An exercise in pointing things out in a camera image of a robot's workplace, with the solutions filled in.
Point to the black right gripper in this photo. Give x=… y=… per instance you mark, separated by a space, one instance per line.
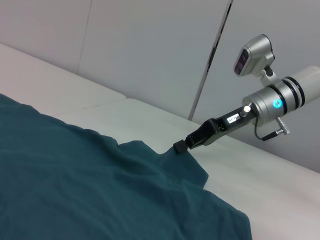
x=225 y=123

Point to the teal blue t-shirt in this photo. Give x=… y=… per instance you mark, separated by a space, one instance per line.
x=75 y=175

